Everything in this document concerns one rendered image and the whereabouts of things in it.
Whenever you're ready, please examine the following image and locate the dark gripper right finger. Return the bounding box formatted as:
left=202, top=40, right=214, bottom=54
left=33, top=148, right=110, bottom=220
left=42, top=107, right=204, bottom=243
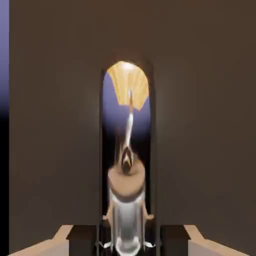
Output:
left=159, top=224, right=250, bottom=256

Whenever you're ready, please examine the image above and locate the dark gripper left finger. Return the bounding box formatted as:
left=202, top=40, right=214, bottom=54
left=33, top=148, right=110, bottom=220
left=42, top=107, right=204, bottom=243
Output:
left=7, top=224, right=101, bottom=256

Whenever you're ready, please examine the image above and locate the dark brown cabinet door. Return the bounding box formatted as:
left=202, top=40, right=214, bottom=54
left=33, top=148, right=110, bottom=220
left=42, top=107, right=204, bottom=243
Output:
left=8, top=0, right=256, bottom=256

